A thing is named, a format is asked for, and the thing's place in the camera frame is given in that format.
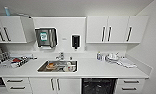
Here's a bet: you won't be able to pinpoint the stainless steel dishwasher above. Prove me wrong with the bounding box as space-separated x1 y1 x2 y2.
80 77 119 94

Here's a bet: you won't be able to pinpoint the black soap dispenser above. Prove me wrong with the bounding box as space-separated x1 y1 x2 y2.
70 33 81 51

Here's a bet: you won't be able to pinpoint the chrome sink faucet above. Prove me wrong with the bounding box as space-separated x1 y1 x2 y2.
55 51 66 61

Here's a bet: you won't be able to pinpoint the small white bottle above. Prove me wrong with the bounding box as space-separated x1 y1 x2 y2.
100 53 106 62

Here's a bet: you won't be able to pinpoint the brown bowl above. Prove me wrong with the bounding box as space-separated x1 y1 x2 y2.
45 62 59 71

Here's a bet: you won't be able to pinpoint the steel paper towel dispenser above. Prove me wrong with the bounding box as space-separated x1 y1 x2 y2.
34 26 59 50

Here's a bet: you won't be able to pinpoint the steel kitchen sink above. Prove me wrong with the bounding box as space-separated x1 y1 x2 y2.
36 58 80 75

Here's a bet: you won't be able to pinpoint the white base cabinet row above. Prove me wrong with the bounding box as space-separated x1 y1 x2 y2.
0 75 150 94

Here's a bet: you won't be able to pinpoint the slim bottle on cabinet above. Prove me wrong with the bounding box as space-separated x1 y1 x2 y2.
3 6 12 17

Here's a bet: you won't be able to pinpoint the white wall outlet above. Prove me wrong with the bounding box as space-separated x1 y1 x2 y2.
83 45 89 53

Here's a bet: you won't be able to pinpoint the white wall cabinet three doors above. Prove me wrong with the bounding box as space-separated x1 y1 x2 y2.
85 14 150 45

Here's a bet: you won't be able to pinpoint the white wall cabinet four doors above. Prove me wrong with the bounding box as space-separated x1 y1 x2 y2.
0 15 36 45

